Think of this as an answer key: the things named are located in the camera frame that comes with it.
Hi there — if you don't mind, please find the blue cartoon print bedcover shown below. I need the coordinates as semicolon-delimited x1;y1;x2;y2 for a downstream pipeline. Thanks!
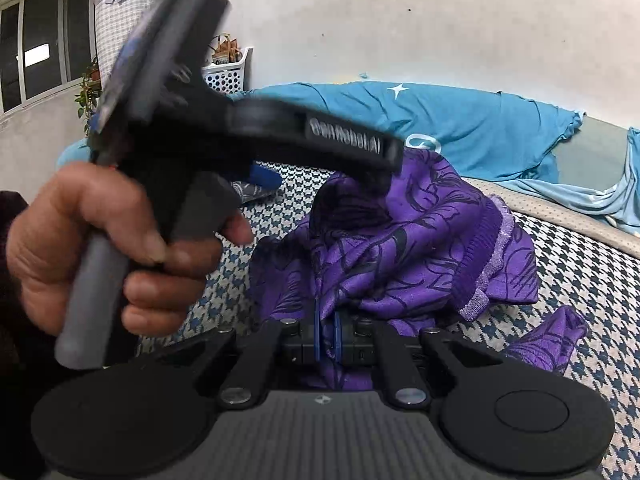
55;80;640;238

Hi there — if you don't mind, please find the brown woven bag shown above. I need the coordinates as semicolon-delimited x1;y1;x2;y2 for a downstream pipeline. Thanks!
210;34;244;66

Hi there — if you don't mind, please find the white perforated basket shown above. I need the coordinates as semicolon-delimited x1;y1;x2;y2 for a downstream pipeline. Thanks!
200;47;253;96

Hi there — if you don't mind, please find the potted green plant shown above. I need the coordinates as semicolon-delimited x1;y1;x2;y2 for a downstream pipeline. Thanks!
75;57;104;137

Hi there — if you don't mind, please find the houndstooth bed cover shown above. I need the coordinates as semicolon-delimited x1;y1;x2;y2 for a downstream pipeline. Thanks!
135;160;640;480

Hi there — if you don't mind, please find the checked curtain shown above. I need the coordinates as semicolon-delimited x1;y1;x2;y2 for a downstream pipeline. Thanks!
94;0;167;92

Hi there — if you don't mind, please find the person's left hand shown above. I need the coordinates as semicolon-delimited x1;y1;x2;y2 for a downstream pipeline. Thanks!
7;160;254;338

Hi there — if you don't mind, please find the grey patterned folded garment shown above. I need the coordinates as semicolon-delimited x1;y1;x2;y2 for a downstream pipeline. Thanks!
232;180;278;206

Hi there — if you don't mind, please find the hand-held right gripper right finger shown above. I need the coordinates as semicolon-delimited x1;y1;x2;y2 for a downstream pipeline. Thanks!
330;311;505;408

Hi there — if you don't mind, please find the purple floral garment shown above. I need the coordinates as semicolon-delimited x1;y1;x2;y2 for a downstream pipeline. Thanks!
247;147;588;393

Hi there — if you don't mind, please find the person's left forearm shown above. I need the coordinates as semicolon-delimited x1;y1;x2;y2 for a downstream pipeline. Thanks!
0;190;66;461

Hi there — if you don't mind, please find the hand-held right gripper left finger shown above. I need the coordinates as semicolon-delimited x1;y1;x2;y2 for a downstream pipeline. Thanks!
152;307;325;408

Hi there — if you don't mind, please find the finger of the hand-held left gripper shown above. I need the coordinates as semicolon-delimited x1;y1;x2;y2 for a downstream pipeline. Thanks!
299;111;406;182
247;162;282;191

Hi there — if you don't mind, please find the window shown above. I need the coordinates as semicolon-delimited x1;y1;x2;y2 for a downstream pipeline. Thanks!
0;0;97;117

